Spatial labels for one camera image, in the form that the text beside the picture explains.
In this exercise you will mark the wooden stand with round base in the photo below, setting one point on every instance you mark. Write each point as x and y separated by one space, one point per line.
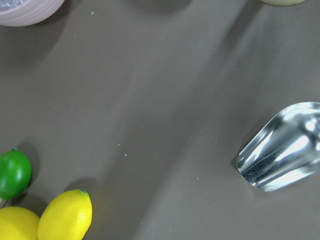
283 3

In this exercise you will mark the yellow lemon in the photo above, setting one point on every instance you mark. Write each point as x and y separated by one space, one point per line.
18 223
67 217

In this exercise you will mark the wooden cutting board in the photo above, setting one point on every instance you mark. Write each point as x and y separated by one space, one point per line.
2 202

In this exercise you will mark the green lime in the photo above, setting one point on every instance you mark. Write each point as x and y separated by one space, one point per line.
15 173

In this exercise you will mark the pink bowl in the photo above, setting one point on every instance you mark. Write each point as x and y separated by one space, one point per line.
29 13

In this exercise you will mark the steel ice scoop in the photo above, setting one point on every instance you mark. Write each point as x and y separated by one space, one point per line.
285 151

